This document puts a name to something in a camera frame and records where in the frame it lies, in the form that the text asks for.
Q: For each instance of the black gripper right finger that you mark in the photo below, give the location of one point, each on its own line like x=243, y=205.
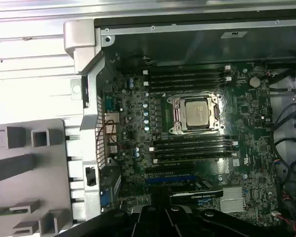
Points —
x=182, y=227

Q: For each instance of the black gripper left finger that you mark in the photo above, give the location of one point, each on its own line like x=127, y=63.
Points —
x=150, y=227

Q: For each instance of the green RAM stick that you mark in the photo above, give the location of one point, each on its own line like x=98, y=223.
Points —
x=0, y=212

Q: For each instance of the black RAM slot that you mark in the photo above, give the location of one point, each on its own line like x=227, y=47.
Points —
x=187, y=86
x=187, y=69
x=195, y=151
x=195, y=158
x=195, y=146
x=195, y=140
x=187, y=81
x=187, y=74

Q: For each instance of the black graphics card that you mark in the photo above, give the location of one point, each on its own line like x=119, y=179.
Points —
x=195, y=193

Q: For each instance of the blue expansion slot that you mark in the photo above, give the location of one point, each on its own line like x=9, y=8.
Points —
x=170, y=180

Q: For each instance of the silver finned heatsink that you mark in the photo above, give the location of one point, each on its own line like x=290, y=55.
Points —
x=233, y=200

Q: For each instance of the black expansion slot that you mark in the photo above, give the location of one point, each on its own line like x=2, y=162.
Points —
x=170, y=170

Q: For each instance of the silver socket locking lever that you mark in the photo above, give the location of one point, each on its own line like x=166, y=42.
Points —
x=199, y=133
x=197, y=94

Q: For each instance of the metal rear port block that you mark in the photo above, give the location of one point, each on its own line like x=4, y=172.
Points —
x=111, y=133

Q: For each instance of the metal CPU socket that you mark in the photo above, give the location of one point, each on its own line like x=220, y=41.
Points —
x=175, y=116

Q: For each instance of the grey parts rack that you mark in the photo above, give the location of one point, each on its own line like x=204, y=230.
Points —
x=51, y=172

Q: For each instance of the silver CPU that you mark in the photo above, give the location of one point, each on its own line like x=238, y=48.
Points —
x=198, y=113

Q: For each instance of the green motherboard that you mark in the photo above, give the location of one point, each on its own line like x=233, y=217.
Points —
x=256, y=123

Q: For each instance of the black silver PC case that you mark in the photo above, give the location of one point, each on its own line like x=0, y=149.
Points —
x=91, y=98

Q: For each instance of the silver coin battery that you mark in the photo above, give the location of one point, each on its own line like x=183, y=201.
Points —
x=254, y=82

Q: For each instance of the white label sticker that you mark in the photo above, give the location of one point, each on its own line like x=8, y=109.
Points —
x=234, y=34

